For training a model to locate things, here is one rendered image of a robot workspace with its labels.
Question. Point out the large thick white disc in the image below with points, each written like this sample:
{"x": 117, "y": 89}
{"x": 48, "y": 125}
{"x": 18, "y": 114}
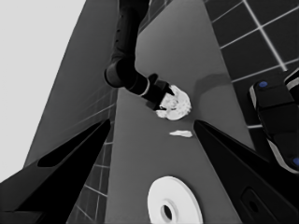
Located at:
{"x": 183, "y": 196}

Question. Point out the white round carrier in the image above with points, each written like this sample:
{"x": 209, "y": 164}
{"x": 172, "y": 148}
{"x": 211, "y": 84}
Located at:
{"x": 173, "y": 118}

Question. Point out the white toothed gear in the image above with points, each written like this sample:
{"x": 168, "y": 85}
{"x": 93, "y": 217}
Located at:
{"x": 185, "y": 109}
{"x": 182, "y": 95}
{"x": 162, "y": 114}
{"x": 171, "y": 104}

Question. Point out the small white T-shaped piece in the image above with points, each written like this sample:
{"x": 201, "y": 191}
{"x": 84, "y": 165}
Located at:
{"x": 180, "y": 133}

